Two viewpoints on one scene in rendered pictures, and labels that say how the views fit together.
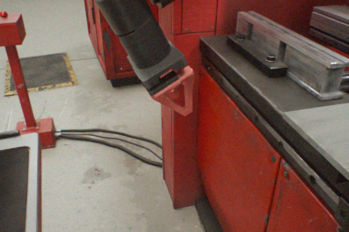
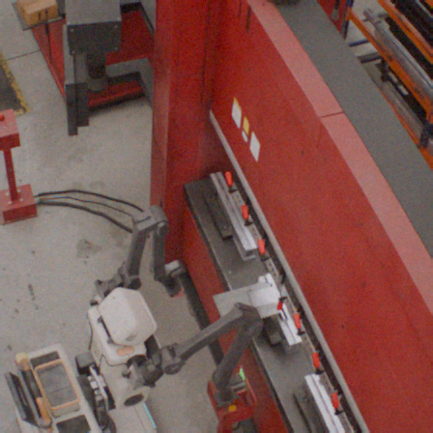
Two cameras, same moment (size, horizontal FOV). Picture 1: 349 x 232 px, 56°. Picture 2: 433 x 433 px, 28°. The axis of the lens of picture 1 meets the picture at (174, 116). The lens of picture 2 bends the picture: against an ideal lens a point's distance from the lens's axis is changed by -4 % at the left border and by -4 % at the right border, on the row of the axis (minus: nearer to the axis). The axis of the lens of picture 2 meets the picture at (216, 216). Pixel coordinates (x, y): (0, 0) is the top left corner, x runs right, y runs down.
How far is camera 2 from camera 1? 362 cm
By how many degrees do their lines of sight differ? 23
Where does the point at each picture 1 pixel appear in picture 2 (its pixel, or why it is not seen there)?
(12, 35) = (14, 141)
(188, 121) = (175, 227)
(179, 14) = (169, 177)
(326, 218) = not seen: hidden behind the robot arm
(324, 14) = not seen: hidden behind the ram
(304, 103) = (235, 264)
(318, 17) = not seen: hidden behind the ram
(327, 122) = (224, 300)
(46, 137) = (31, 209)
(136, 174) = (124, 245)
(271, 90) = (221, 253)
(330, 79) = (247, 252)
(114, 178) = (105, 251)
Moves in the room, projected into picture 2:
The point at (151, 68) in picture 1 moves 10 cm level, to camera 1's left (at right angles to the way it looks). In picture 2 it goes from (171, 290) to (149, 291)
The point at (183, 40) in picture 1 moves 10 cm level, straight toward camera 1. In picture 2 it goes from (172, 187) to (173, 203)
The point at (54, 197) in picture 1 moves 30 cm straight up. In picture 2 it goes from (58, 274) to (54, 245)
